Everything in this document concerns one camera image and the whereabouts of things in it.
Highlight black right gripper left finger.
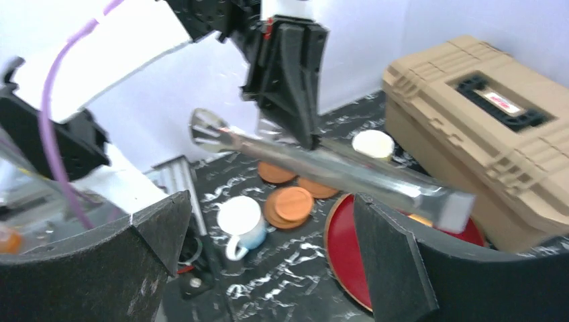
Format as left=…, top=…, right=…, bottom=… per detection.
left=1, top=191, right=191, bottom=321

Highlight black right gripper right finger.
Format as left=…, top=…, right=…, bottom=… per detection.
left=354, top=195, right=568, bottom=321

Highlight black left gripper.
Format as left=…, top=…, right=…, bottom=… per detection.
left=222, top=1, right=329, bottom=149

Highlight orange round cookie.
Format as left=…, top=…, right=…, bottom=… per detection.
left=408, top=214, right=433, bottom=227

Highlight black tongs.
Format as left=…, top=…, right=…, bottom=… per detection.
left=189, top=109, right=475, bottom=233

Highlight pale yellow mug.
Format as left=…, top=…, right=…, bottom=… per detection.
left=352, top=129, right=395, bottom=161

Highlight small light wooden coaster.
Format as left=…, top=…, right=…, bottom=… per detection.
left=274, top=186, right=314, bottom=222

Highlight white mug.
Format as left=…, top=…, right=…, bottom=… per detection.
left=217, top=196, right=267, bottom=261

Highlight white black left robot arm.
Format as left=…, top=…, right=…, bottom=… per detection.
left=1, top=1, right=328, bottom=214

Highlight round red tray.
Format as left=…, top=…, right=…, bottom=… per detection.
left=323, top=193, right=486, bottom=313

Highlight brown wooden coaster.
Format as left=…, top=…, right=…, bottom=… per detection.
left=297, top=177, right=338, bottom=199

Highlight tan plastic toolbox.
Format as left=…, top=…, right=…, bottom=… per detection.
left=382, top=36, right=568, bottom=252

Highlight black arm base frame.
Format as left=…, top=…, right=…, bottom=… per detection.
left=147, top=156, right=232, bottom=321

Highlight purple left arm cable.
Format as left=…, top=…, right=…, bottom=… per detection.
left=38, top=0, right=127, bottom=231

